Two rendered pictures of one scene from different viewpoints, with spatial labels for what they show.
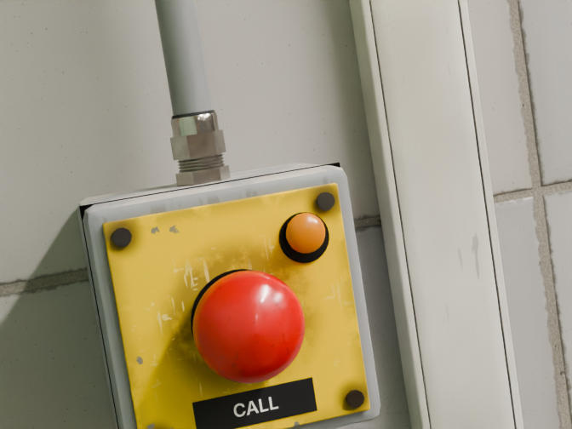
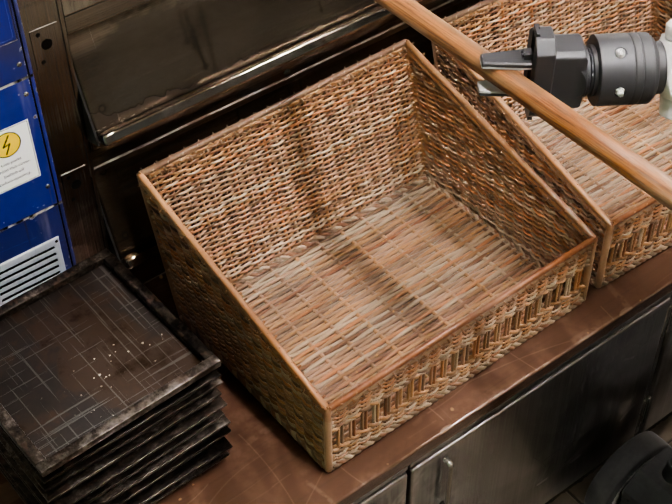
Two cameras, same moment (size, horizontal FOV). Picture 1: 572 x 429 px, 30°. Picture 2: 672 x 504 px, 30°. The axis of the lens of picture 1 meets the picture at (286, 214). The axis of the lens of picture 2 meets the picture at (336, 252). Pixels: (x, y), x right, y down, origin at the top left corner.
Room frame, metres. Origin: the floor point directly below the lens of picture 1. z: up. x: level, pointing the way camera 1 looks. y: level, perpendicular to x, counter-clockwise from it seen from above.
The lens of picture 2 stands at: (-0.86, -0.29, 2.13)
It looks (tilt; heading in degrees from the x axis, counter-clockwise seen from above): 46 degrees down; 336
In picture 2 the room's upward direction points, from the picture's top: 1 degrees counter-clockwise
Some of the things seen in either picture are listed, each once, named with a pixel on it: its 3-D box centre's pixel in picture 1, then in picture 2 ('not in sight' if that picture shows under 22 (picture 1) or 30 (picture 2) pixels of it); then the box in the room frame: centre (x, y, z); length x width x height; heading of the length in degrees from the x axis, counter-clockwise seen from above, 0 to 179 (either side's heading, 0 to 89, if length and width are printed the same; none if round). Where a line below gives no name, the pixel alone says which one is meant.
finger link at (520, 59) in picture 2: not in sight; (506, 57); (0.17, -0.99, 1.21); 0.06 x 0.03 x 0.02; 69
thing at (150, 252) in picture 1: (225, 305); not in sight; (0.42, 0.03, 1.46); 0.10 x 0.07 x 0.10; 102
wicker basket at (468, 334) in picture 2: not in sight; (370, 238); (0.40, -0.93, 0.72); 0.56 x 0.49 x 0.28; 104
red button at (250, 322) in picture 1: (246, 324); not in sight; (0.38, 0.02, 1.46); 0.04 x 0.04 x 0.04; 12
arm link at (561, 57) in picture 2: not in sight; (577, 72); (0.13, -1.07, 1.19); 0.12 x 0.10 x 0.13; 69
